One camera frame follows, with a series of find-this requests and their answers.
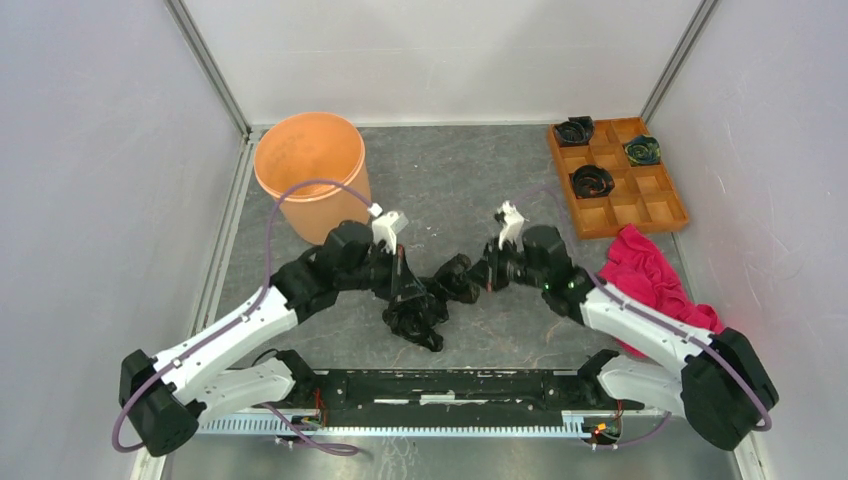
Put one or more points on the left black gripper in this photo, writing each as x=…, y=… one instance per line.
x=402, y=282

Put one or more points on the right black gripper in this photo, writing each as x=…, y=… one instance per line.
x=485, y=272

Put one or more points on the black plastic trash bag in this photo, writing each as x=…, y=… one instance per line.
x=417, y=305

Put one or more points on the orange plastic trash bin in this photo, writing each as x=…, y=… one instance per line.
x=309, y=146

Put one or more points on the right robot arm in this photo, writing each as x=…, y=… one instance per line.
x=716, y=381

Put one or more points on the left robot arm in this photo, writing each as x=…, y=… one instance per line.
x=166, y=397

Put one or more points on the black bag roll middle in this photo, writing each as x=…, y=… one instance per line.
x=591, y=181

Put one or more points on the pink red cloth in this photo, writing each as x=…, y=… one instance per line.
x=637, y=267

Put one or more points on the black bag roll top-left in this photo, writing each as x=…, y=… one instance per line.
x=575, y=131

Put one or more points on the orange compartment tray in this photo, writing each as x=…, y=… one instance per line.
x=644, y=196

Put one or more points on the dark bag roll blue-green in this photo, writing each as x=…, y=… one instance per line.
x=643, y=150

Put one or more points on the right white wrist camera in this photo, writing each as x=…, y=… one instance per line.
x=511, y=222

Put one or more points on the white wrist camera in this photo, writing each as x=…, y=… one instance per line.
x=511, y=222
x=385, y=226

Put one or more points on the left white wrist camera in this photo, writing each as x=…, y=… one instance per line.
x=385, y=226

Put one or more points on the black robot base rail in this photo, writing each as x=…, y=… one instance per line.
x=442, y=398

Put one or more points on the left aluminium corner post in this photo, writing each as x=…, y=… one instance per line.
x=191, y=33

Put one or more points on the aluminium corner post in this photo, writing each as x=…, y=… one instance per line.
x=191, y=33
x=687, y=41

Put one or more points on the right aluminium corner post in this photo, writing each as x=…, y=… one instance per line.
x=687, y=41

